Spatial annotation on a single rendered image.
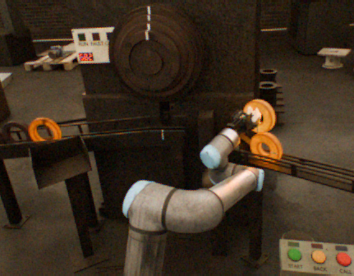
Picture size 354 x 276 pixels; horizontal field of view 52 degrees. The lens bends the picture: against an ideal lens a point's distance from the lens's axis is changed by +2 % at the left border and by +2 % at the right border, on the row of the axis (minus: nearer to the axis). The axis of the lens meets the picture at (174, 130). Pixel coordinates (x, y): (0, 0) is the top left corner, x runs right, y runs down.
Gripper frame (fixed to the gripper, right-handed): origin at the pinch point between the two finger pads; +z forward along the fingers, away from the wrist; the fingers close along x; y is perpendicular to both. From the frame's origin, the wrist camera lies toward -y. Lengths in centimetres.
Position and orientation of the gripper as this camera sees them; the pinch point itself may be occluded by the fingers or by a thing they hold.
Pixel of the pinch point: (258, 112)
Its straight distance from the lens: 166.6
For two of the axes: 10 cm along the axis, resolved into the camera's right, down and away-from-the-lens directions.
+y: -2.9, -7.6, -5.8
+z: 6.6, -5.9, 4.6
